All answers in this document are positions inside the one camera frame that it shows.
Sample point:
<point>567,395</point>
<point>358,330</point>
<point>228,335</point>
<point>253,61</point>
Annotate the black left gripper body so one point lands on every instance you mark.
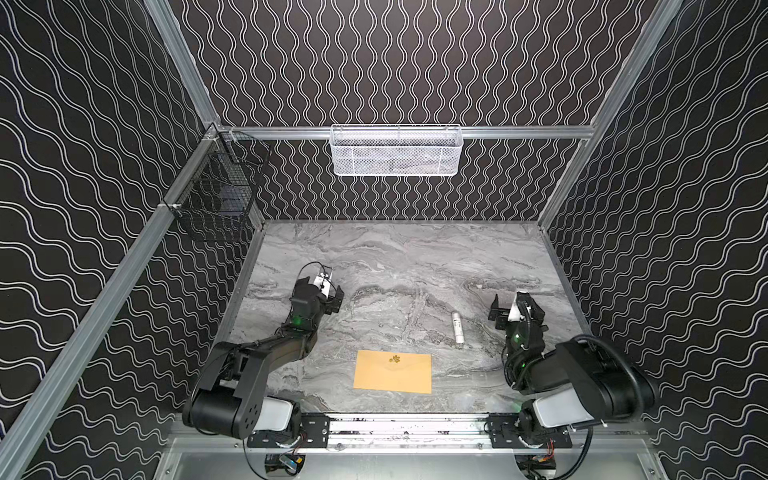
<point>330,298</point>

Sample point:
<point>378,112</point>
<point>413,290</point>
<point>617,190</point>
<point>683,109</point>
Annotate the white glue stick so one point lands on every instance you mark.
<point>458,331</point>

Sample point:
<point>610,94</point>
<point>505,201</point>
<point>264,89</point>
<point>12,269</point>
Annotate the brown paper envelope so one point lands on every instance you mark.
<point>394,372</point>

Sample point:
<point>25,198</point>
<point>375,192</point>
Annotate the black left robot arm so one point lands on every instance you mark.
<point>230,396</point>

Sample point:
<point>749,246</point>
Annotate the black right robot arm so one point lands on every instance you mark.
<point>583,382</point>

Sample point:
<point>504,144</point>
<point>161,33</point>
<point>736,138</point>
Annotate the aluminium back crossbar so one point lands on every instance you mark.
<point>379,131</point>

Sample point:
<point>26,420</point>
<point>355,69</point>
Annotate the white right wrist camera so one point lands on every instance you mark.
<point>514,314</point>

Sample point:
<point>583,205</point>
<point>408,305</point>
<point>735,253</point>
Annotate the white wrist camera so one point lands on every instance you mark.
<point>514,314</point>
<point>323,282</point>

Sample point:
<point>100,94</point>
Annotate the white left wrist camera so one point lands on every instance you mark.
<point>323,282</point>

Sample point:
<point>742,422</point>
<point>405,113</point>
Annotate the black wire basket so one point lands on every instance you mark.
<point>216,205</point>

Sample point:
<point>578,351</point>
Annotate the white wire mesh basket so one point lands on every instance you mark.
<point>396,156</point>

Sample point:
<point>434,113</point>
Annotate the aluminium frame corner post left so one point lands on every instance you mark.
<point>179,52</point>

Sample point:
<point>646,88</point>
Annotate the aluminium frame corner post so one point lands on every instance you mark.
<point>647,41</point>
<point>179,52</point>

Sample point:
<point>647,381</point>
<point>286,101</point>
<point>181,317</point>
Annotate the aluminium frame corner post right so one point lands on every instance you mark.
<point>647,41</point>

